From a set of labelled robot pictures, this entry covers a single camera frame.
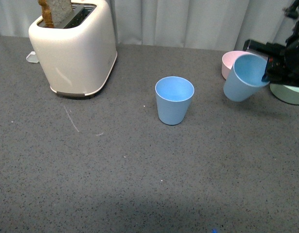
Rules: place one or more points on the mint green plastic bowl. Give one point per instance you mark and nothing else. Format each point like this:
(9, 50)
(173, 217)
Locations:
(285, 93)

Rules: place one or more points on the cream white toaster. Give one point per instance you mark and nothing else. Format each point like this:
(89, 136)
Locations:
(77, 60)

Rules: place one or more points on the toast slice in toaster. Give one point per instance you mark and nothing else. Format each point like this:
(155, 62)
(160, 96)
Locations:
(55, 11)

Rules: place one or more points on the pink plastic bowl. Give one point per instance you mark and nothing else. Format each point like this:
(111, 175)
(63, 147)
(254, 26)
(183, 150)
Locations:
(228, 60)

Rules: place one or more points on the light blue plastic cup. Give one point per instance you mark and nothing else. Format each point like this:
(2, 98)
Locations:
(173, 96)

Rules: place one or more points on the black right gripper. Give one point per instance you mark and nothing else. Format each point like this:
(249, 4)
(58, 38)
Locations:
(282, 61)

